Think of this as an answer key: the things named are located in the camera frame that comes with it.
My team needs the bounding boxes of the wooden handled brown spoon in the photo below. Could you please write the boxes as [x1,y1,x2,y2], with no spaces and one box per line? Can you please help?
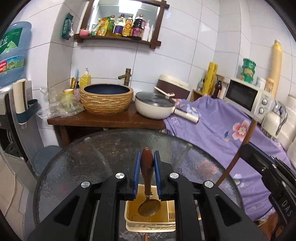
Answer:
[138,147,161,217]

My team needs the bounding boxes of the dark soy sauce bottle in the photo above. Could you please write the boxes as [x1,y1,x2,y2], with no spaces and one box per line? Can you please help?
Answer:
[130,14,146,40]

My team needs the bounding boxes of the brown wooden chopstick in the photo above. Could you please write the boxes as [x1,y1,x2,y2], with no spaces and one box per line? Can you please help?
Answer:
[216,119,257,186]

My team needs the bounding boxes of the beige rolled mat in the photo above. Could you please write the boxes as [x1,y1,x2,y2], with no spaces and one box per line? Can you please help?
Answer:
[269,40,282,98]

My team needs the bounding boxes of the yellow soap dispenser bottle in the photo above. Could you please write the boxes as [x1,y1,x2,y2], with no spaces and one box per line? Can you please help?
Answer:
[79,68,91,88]

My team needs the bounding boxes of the yellow rolled mat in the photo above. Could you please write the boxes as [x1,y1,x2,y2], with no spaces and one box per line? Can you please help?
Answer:
[202,62,218,95]

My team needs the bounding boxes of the ceramic basin bowl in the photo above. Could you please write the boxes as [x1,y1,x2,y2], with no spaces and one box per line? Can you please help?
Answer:
[80,84,133,115]

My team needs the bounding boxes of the green hanging packet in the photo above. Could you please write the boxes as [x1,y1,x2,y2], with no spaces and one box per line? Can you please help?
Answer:
[61,13,74,40]

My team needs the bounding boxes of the blue round stool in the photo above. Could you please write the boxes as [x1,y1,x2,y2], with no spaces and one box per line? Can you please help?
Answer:
[33,145,62,176]

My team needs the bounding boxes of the wooden framed mirror shelf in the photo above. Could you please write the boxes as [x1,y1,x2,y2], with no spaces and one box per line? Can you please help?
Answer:
[74,1,170,49]

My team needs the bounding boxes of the white electric kettle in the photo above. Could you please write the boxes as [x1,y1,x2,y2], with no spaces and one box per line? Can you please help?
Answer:
[261,101,287,140]

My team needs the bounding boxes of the blue water jug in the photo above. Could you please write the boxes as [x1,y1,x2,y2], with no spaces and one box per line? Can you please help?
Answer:
[1,21,32,87]

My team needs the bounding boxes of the bronze faucet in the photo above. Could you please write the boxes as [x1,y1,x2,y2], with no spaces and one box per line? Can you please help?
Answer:
[118,68,132,86]

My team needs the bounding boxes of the water dispenser machine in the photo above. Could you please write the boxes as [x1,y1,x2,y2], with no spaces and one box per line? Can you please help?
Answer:
[1,79,44,192]

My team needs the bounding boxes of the white microwave oven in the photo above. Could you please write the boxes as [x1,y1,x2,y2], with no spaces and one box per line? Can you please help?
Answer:
[224,78,275,124]

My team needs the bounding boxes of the purple floral cloth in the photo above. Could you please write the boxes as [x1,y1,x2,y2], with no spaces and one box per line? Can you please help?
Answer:
[163,94,290,222]

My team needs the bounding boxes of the green stacked cups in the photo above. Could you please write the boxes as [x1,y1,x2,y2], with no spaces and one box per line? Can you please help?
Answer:
[240,58,256,84]

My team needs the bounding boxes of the cream pan with lid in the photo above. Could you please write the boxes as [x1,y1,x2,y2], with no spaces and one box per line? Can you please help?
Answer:
[135,91,199,123]

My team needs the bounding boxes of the clear plastic bag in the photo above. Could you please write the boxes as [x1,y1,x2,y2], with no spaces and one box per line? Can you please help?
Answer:
[37,88,84,120]

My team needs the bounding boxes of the cream plastic utensil holder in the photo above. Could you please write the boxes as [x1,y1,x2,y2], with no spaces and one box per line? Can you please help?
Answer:
[125,184,176,233]

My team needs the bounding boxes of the dark wooden counter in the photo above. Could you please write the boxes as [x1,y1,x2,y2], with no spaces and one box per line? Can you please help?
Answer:
[47,103,165,147]

